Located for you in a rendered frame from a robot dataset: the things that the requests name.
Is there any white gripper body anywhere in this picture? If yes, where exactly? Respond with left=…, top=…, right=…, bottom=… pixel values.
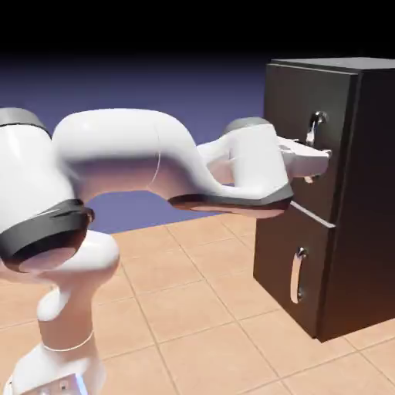
left=284, top=140, right=333, bottom=180

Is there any curved silver door handle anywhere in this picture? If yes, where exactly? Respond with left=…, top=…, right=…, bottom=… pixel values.
left=289, top=246, right=309, bottom=306
left=303, top=110, right=329, bottom=185

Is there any dark cabinet door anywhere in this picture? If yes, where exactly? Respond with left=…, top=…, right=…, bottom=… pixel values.
left=252, top=201, right=336, bottom=339
left=262, top=62, right=361, bottom=225

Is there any dark wooden cabinet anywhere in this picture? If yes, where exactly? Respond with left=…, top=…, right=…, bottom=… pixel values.
left=252, top=56, right=395, bottom=343

